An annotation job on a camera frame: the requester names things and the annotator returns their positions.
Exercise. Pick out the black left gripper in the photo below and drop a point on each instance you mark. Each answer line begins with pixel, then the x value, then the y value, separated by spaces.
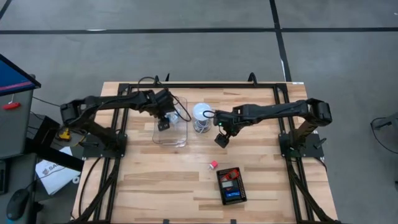
pixel 161 104

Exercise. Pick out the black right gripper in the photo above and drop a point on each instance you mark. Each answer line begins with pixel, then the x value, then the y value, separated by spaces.
pixel 231 119

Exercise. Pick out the red rectangular item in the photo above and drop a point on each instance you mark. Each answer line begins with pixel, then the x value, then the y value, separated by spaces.
pixel 233 175

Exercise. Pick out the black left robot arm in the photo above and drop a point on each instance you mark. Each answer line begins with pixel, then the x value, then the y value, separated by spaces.
pixel 109 101

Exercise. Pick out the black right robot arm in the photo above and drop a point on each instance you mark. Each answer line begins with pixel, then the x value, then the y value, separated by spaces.
pixel 280 108

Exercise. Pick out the clear plastic bin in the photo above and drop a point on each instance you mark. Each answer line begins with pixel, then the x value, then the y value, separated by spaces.
pixel 174 138

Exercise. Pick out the blue rectangular item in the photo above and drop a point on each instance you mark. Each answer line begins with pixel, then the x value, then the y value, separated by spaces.
pixel 233 194

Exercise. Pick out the black perforated basket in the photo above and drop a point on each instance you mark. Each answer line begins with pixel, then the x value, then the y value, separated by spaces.
pixel 235 202

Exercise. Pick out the yellow tool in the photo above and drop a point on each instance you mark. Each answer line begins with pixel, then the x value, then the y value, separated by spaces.
pixel 65 134

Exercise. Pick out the black floor beam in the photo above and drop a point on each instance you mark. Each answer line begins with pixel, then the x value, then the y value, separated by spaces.
pixel 56 157

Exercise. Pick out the black floor box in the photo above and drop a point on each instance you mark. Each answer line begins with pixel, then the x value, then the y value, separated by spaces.
pixel 43 127

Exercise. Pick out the white printed bag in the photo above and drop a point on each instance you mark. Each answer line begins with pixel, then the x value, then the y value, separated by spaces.
pixel 53 177

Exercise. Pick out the grey cabinet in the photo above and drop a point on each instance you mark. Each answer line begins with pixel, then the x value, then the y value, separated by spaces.
pixel 15 130

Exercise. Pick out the computer monitor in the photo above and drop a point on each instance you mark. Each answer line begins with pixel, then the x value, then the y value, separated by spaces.
pixel 12 77

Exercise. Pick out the black computer mouse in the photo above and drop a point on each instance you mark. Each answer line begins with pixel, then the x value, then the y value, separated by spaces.
pixel 17 203

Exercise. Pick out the black aluminium rig frame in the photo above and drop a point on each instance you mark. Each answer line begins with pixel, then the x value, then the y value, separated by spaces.
pixel 202 85

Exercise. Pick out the black table edge bracket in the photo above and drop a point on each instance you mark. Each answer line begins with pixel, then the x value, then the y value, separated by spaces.
pixel 166 221
pixel 233 221

